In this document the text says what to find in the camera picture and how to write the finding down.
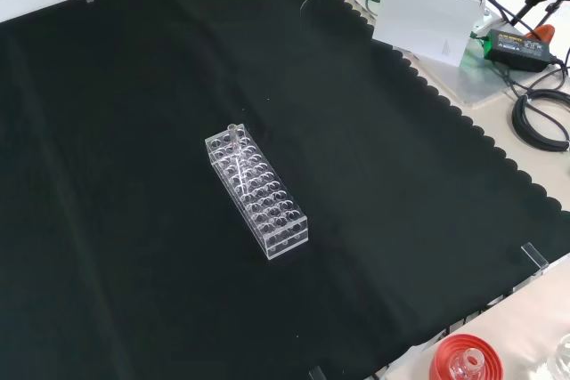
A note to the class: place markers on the clear plastic test tube rack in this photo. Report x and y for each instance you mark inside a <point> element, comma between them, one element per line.
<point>285,237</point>

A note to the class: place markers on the black bench cloth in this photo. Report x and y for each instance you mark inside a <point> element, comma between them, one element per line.
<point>133,175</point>

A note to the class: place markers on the white card board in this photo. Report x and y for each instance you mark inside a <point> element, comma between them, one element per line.
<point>423,19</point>

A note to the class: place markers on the red ribbed funnel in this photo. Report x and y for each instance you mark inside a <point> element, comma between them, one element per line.
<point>445,353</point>

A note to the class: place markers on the black power adapter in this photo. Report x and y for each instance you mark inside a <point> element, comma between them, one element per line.
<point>516,48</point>

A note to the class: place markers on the small clear glass flask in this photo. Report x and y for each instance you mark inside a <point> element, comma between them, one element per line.
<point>467,353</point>

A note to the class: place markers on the orange clamp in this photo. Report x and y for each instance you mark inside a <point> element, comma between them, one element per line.
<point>543,33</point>

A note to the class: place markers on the clear glassware piece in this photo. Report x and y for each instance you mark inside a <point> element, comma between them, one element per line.
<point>562,358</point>

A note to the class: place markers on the metal base plate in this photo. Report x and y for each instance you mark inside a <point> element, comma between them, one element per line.
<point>485,82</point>

